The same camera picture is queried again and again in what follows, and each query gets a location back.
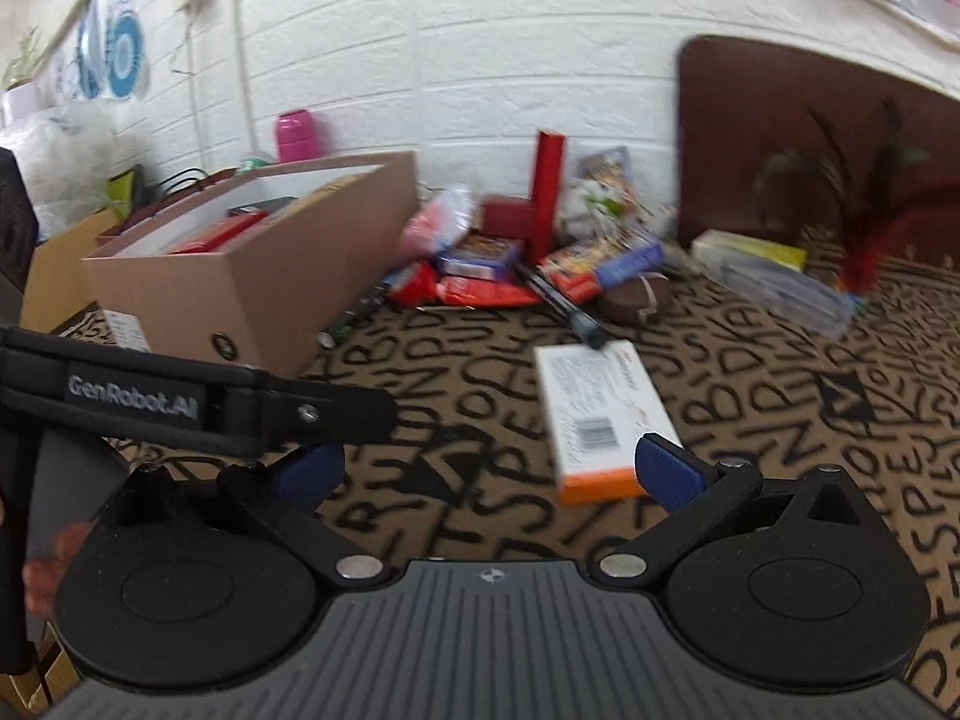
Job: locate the dark brown board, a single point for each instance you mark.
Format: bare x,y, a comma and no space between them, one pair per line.
788,145

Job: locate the black pen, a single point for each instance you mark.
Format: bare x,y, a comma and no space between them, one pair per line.
583,326

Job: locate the person left hand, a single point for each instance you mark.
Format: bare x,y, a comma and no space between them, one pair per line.
42,575

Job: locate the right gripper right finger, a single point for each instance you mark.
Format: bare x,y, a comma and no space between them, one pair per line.
786,583

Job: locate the brown cardboard storage box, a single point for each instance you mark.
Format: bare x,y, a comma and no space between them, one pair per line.
330,236

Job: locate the large red flat box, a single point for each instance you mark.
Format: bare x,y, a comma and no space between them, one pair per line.
213,238

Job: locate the pale yellow box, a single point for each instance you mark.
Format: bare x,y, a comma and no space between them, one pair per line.
715,247

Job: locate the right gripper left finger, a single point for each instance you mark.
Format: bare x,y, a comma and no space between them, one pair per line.
209,582

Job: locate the letter pattern table cloth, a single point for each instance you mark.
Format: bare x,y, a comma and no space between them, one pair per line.
495,617

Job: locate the blue round wall fan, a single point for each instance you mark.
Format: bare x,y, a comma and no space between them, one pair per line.
110,54

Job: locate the brown leather pouch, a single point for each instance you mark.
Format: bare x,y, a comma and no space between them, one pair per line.
638,301

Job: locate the pink thermos bottle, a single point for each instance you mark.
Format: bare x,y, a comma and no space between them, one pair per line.
296,137

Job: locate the open red jewelry box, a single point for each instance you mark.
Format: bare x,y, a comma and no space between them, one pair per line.
530,220

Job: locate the clear plastic case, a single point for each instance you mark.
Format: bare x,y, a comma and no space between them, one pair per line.
783,291

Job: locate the red snack packet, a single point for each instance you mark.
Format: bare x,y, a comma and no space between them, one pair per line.
481,294

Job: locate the red blue card box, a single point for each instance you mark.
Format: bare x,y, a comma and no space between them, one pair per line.
586,269

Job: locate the white drawstring pouch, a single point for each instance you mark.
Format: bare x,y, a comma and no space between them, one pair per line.
592,210

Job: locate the blue small card box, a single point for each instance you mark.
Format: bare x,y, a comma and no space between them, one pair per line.
481,258

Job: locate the white orange medicine box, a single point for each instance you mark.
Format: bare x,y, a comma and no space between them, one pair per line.
597,405

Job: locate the pink plastic bag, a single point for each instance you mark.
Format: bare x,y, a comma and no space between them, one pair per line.
440,223

